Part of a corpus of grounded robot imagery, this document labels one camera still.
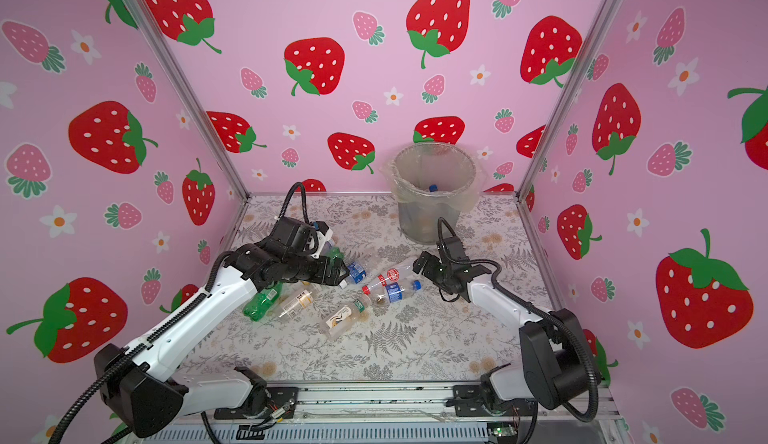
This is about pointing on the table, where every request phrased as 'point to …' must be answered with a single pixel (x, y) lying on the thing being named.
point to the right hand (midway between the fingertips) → (421, 268)
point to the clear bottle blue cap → (397, 291)
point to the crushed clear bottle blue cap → (433, 187)
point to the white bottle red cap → (395, 275)
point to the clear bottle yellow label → (297, 302)
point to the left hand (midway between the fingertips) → (337, 268)
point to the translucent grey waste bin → (432, 180)
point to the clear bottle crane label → (341, 317)
